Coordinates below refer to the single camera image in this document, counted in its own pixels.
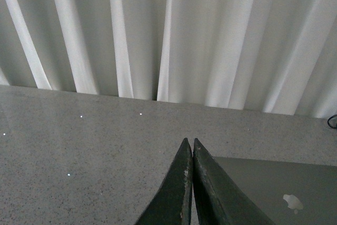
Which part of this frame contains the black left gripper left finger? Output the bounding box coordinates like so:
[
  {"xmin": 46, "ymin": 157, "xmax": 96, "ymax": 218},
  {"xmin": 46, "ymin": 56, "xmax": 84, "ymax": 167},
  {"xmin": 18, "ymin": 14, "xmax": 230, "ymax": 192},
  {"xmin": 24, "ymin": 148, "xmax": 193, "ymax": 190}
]
[{"xmin": 136, "ymin": 138, "xmax": 193, "ymax": 224}]

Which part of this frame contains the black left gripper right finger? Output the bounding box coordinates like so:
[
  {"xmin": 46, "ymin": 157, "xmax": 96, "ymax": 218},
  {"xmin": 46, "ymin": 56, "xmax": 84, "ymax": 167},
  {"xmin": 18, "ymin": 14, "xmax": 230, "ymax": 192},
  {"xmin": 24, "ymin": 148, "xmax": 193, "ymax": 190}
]
[{"xmin": 193, "ymin": 139, "xmax": 274, "ymax": 224}]

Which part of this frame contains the grey laptop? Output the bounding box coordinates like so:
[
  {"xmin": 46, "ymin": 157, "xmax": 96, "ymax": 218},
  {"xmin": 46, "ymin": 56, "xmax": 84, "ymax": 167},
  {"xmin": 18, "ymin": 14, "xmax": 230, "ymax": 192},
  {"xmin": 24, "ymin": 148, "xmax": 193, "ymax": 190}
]
[{"xmin": 216, "ymin": 157, "xmax": 336, "ymax": 224}]

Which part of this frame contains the white pleated curtain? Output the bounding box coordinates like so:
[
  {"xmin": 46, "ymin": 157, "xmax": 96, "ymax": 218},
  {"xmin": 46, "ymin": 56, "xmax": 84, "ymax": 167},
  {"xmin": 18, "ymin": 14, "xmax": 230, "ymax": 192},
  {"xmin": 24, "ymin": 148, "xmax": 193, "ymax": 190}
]
[{"xmin": 1, "ymin": 0, "xmax": 336, "ymax": 118}]

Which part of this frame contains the black cable on table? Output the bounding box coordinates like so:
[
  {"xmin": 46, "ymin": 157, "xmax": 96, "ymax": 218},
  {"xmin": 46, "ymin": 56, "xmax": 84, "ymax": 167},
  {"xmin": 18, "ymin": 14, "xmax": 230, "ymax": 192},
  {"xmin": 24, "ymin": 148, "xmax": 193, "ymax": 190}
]
[{"xmin": 327, "ymin": 114, "xmax": 337, "ymax": 130}]

